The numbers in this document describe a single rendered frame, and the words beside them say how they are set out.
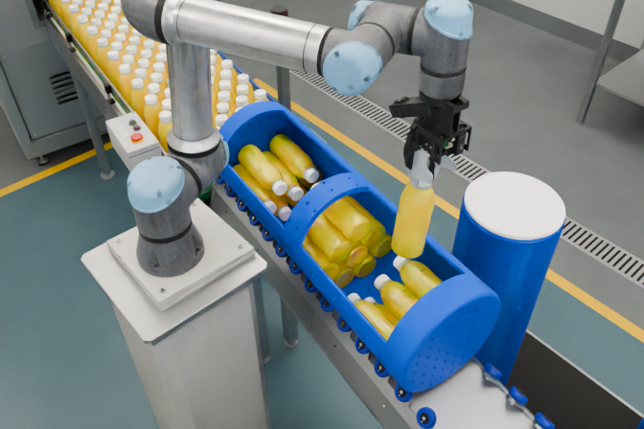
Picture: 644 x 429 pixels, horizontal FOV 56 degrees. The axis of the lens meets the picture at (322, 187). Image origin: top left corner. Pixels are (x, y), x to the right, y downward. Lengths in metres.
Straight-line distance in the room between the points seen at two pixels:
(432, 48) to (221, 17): 0.33
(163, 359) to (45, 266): 1.83
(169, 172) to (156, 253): 0.19
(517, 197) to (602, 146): 2.19
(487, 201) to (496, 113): 2.30
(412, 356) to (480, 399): 0.29
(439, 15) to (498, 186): 0.96
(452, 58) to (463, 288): 0.51
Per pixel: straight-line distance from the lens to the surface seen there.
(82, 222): 3.38
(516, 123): 3.99
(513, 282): 1.83
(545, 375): 2.54
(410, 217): 1.20
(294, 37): 0.92
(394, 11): 1.00
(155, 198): 1.26
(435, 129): 1.06
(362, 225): 1.48
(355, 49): 0.87
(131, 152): 1.89
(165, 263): 1.36
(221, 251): 1.42
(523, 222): 1.74
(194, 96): 1.26
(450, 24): 0.96
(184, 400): 1.61
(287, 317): 2.47
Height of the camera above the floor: 2.20
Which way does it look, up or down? 41 degrees down
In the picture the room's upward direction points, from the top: 1 degrees counter-clockwise
